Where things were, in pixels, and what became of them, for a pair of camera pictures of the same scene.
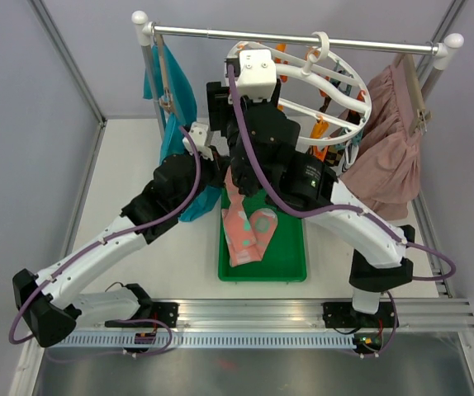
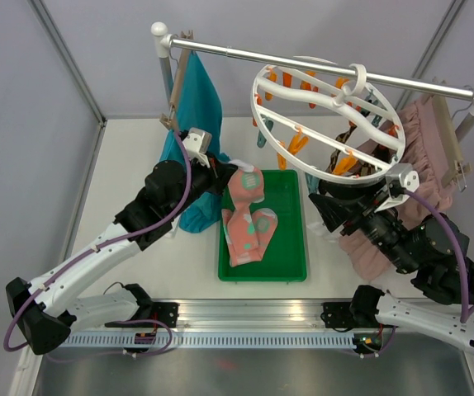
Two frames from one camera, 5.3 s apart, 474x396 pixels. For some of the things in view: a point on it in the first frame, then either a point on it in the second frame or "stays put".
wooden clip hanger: x=166 y=101 to x=168 y=120
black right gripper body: x=220 y=112 to x=360 y=214
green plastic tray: x=285 y=259 stays put
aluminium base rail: x=448 y=313 stays put
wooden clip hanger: x=421 y=115 to x=451 y=166
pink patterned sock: x=263 y=223 stays put
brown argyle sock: x=334 y=155 to x=341 y=139
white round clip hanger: x=350 y=87 to x=326 y=128
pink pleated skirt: x=386 y=177 to x=424 y=149
